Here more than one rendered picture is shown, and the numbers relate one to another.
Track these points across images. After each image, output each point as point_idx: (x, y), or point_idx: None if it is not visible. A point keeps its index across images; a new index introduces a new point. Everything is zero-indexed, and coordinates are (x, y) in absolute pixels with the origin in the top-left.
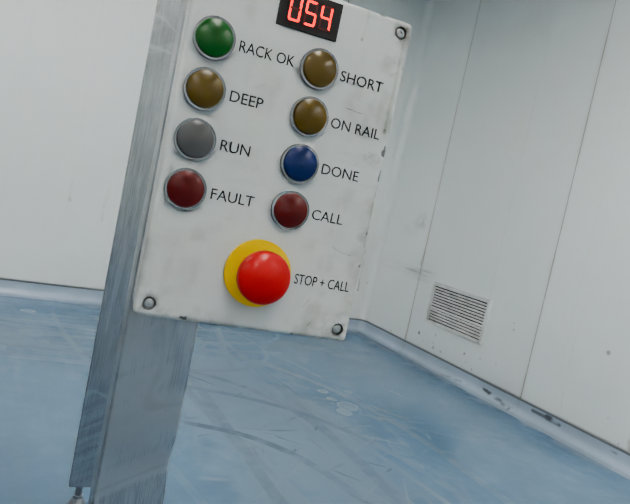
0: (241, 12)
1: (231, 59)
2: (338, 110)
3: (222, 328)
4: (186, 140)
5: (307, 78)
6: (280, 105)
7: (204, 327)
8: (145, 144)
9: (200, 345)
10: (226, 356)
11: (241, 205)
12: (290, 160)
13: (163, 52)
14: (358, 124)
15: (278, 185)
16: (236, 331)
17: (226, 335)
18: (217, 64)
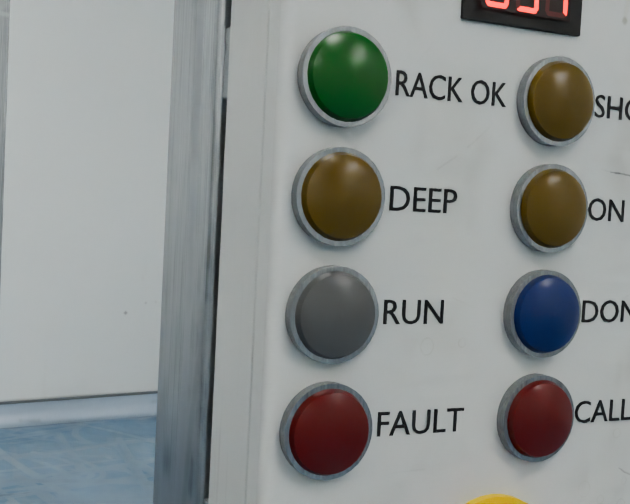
0: (390, 7)
1: (383, 116)
2: (598, 180)
3: (125, 437)
4: (321, 325)
5: (540, 128)
6: (490, 196)
7: (95, 441)
8: None
9: (97, 476)
10: (145, 487)
11: (440, 433)
12: (531, 314)
13: None
14: None
15: (505, 369)
16: (149, 438)
17: (135, 448)
18: (356, 134)
